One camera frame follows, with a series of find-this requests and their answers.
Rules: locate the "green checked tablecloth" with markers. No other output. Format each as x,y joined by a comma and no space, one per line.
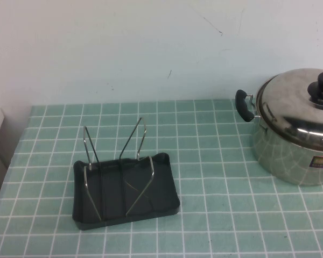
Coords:
218,204

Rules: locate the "stainless steel pot lid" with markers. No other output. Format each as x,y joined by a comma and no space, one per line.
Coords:
285,102

